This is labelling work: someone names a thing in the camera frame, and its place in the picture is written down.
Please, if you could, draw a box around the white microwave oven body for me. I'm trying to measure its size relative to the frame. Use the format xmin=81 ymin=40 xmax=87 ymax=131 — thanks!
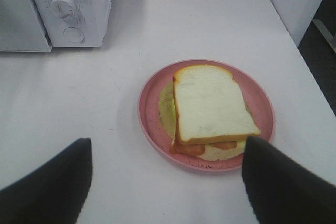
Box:
xmin=35 ymin=0 xmax=112 ymax=48

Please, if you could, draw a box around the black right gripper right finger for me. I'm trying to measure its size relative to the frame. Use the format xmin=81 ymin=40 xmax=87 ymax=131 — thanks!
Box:
xmin=242 ymin=136 xmax=335 ymax=223

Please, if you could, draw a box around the white table leg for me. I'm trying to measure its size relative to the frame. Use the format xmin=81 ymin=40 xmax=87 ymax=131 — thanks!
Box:
xmin=312 ymin=19 xmax=335 ymax=52

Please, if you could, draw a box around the white timer knob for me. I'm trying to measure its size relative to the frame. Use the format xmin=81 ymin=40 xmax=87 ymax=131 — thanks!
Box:
xmin=50 ymin=0 xmax=80 ymax=20

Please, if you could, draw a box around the round white door-release button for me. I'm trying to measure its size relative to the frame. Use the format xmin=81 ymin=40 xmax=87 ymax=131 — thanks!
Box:
xmin=63 ymin=27 xmax=85 ymax=44

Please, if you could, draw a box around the pink round plate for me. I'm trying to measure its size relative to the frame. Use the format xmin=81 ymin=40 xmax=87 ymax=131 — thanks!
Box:
xmin=138 ymin=59 xmax=276 ymax=174

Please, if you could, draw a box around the sandwich with lettuce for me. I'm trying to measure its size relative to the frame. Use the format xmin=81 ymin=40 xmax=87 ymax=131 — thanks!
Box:
xmin=159 ymin=64 xmax=261 ymax=162

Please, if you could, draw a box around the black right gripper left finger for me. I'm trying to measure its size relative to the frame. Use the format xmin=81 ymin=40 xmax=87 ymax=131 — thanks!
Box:
xmin=1 ymin=138 xmax=92 ymax=223

